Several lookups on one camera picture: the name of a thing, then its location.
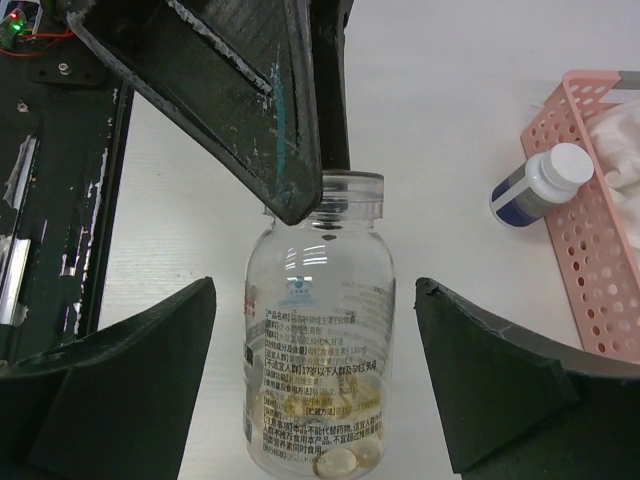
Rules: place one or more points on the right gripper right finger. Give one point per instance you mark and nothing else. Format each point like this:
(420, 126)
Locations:
(514, 404)

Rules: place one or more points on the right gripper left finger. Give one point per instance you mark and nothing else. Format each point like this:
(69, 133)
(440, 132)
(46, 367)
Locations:
(116, 404)

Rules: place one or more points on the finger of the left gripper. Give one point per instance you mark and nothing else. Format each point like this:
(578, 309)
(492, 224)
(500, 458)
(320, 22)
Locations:
(328, 21)
(236, 76)

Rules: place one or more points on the clear pill bottle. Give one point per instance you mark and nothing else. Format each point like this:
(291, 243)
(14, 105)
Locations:
(319, 310)

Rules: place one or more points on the pink plastic basket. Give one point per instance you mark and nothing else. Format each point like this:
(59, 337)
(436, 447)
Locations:
(596, 261)

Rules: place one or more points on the white capped pill bottle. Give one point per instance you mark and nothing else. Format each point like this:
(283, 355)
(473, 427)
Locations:
(542, 184)

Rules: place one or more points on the white cloth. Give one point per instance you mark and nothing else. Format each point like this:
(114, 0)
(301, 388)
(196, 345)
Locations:
(614, 136)

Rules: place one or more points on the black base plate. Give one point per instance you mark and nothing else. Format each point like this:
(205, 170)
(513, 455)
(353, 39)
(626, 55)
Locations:
(64, 125)

